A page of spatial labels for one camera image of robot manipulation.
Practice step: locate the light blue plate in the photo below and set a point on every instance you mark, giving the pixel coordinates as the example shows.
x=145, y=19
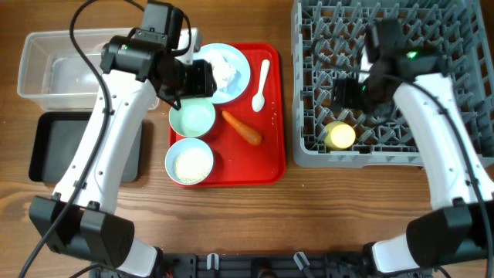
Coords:
x=236, y=59

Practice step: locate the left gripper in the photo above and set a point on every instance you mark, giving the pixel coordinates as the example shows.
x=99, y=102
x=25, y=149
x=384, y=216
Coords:
x=204, y=78

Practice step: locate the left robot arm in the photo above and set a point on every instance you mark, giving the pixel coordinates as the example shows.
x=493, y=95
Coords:
x=153, y=62

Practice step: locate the light blue bowl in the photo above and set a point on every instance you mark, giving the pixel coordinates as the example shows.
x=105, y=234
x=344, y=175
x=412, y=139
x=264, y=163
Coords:
x=177, y=148

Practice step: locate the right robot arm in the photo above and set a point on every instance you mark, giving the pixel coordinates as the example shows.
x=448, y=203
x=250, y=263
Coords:
x=395, y=77

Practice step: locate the white rice grains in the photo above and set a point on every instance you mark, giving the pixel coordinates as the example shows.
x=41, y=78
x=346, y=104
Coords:
x=192, y=166

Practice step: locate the yellow cup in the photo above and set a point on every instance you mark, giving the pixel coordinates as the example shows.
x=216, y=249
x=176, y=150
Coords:
x=339, y=136

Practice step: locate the grey dishwasher rack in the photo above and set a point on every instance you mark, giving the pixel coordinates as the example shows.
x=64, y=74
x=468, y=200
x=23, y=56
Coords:
x=326, y=41

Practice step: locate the red serving tray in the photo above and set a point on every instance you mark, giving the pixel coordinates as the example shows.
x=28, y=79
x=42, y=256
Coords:
x=236, y=162

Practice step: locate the orange carrot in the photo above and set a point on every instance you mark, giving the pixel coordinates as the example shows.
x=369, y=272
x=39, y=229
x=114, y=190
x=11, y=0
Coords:
x=252, y=136

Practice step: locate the black waste tray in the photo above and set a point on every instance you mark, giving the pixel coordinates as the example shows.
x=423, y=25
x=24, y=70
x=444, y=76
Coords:
x=58, y=136

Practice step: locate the green bowl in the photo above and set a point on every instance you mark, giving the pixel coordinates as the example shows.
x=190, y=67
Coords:
x=195, y=118

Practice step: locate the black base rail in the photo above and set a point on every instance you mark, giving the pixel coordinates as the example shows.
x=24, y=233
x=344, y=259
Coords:
x=330, y=265

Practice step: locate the white plastic spoon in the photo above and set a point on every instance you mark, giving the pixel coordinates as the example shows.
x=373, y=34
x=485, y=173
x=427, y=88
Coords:
x=258, y=100

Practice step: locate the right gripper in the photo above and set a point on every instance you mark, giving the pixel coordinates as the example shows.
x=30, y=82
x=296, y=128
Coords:
x=345, y=93

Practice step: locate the clear plastic bin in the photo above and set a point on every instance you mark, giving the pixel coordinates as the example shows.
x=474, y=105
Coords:
x=53, y=75

